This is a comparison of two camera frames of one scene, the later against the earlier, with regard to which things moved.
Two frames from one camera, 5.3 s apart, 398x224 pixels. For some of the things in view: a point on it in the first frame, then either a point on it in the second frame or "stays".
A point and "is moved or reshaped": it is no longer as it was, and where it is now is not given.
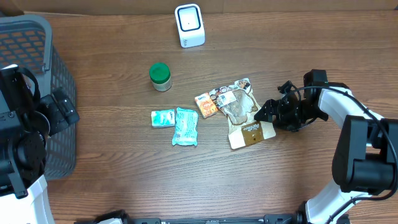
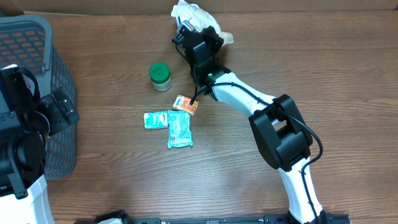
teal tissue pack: (163, 118) is moved or reshaped
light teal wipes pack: (186, 127) is moved or reshaped
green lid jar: (160, 76) stays
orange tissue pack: (205, 105) → (183, 103)
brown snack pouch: (238, 103) → (199, 19)
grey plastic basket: (27, 40) stays
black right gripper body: (293, 112) → (214, 42)
